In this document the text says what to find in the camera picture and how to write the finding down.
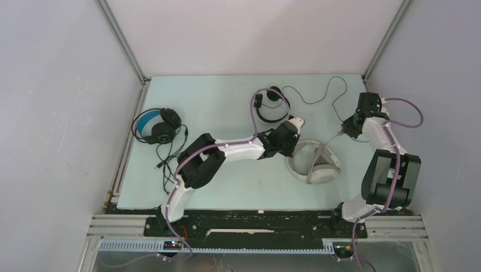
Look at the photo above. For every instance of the aluminium frame post left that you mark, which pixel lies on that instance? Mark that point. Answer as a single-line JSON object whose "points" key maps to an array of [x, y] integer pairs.
{"points": [[118, 34]]}

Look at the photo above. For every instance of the aluminium frame post right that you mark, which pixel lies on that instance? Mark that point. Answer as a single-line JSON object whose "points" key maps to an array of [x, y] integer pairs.
{"points": [[389, 34]]}

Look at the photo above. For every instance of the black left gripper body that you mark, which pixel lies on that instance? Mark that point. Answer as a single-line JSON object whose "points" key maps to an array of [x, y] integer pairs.
{"points": [[286, 148]]}

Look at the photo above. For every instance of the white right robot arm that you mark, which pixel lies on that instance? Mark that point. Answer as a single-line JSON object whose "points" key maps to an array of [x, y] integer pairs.
{"points": [[390, 179]]}

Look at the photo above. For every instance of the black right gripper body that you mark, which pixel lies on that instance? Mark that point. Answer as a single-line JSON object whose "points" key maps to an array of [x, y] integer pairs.
{"points": [[351, 130]]}

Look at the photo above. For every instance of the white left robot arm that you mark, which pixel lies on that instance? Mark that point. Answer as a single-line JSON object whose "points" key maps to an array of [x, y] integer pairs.
{"points": [[198, 164]]}

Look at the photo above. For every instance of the white gaming headset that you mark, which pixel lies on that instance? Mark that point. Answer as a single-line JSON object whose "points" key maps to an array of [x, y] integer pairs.
{"points": [[324, 168]]}

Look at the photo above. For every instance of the black and blue headset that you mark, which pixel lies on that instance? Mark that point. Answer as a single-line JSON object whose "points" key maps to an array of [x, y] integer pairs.
{"points": [[156, 126]]}

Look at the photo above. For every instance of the white slotted cable duct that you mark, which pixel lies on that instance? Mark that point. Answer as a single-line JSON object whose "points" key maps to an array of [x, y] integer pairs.
{"points": [[170, 246]]}

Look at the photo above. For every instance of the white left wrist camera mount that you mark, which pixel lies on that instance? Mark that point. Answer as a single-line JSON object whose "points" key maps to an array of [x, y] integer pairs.
{"points": [[297, 122]]}

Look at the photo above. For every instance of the aluminium frame post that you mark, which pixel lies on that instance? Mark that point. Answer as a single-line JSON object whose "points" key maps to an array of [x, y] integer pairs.
{"points": [[389, 34], [118, 34]]}

